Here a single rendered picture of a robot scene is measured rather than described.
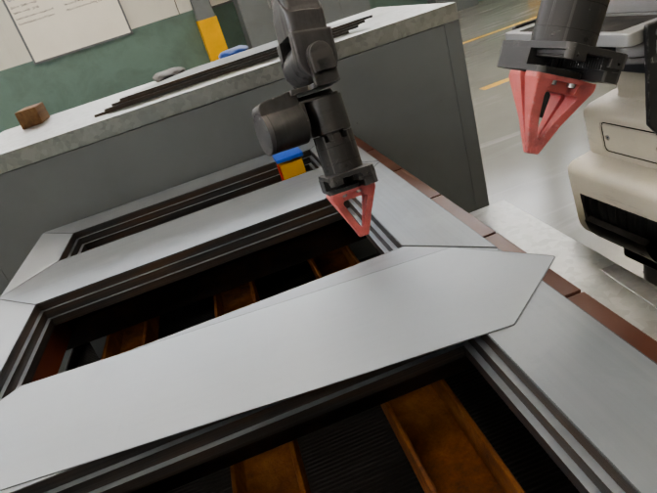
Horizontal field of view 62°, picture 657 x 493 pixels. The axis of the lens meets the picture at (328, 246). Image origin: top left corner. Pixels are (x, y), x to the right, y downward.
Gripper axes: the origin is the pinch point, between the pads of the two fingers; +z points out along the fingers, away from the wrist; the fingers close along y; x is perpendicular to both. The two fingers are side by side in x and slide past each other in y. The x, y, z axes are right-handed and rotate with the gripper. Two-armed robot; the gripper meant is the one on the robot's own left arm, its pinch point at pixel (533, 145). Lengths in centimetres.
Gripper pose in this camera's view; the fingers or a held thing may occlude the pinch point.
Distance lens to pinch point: 57.6
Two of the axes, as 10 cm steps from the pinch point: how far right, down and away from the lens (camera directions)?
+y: 2.9, 3.5, -8.9
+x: 9.4, 0.6, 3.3
